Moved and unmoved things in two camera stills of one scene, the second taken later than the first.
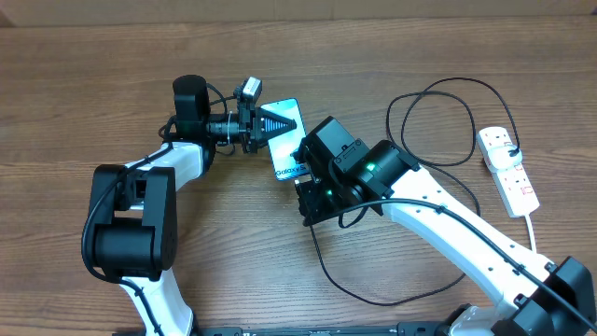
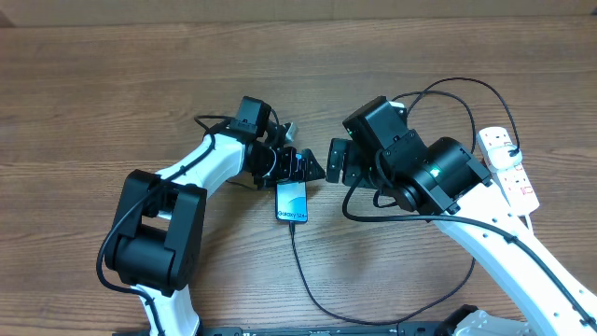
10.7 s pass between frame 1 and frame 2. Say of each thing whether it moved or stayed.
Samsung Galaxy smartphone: moved
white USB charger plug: stayed
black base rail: stayed
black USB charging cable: moved
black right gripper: moved
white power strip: stayed
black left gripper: moved
